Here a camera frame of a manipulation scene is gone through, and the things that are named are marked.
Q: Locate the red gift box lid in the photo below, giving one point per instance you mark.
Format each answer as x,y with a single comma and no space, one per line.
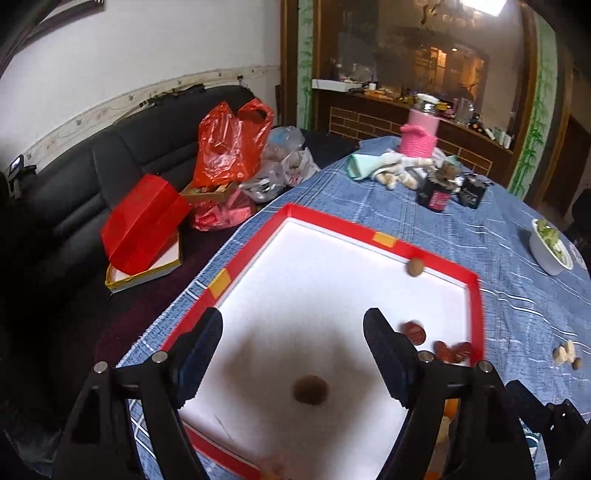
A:
143,226

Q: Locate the brown round longan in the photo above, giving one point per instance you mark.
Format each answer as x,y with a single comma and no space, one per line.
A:
310,390
415,267

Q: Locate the white fruit pieces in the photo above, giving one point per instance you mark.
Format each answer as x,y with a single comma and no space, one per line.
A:
564,353

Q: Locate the red rimmed white box tray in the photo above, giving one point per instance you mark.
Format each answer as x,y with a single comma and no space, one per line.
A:
323,277

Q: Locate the white box with yellow rim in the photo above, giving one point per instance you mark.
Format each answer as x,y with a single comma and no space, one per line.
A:
152,272

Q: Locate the blue plaid tablecloth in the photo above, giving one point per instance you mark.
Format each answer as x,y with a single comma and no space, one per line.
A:
346,196

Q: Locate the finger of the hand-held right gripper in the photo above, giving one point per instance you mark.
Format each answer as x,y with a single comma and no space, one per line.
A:
572,443
531,408

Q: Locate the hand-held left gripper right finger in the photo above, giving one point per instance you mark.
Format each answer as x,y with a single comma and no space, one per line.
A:
382,351

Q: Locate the red date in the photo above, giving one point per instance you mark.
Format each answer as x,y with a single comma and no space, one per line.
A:
442,351
413,332
463,350

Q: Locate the clear plastic bags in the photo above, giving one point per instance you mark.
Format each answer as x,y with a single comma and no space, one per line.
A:
286,164

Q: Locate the small black box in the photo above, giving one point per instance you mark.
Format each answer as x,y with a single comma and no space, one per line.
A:
473,194

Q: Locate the green vegetable scraps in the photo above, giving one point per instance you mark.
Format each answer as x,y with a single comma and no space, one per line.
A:
551,235

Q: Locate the white flat box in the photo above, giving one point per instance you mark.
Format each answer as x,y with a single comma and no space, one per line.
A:
330,85

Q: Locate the black leather sofa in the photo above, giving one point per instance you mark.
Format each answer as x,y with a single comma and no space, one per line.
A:
69,184

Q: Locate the small black device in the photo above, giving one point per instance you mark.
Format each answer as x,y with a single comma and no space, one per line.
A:
16,170

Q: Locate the black jar with pink label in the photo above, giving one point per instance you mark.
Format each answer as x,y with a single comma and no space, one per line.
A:
436,196

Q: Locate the orange tangerine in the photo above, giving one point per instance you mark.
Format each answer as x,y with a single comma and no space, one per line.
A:
451,407

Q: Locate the brown cardboard box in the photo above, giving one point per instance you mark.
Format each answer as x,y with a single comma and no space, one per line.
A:
207,191

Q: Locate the crumpled pink red plastic bag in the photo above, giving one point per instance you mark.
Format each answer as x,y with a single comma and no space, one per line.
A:
221,214

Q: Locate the light green cloth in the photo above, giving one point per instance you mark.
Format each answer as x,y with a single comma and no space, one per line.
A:
362,166

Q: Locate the wooden cabinet partition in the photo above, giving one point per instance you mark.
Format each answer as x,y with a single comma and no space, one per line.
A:
364,124

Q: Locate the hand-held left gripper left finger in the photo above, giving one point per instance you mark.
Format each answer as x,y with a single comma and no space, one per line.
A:
202,351

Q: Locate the bottle in pink knitted sleeve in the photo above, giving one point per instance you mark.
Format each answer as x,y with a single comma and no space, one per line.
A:
418,136

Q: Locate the white bowl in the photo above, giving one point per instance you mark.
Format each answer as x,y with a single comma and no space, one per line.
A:
547,254

